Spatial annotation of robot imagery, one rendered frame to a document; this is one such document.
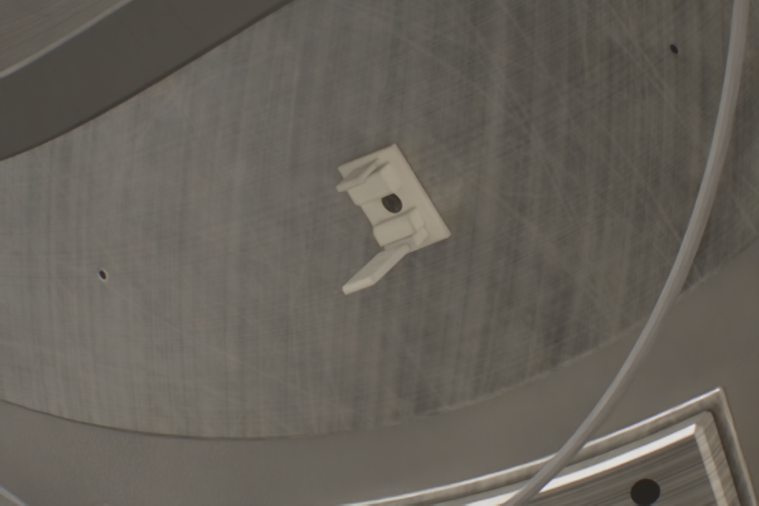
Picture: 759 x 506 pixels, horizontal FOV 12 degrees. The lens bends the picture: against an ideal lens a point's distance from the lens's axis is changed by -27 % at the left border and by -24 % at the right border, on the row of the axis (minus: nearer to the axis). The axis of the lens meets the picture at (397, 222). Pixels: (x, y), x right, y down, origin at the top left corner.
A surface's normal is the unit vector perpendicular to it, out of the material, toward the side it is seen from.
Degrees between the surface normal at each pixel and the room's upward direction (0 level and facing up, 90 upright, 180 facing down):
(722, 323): 90
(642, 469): 90
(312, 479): 90
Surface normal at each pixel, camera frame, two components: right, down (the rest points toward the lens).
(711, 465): 0.17, 0.18
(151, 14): -0.49, 0.48
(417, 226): 0.70, -0.27
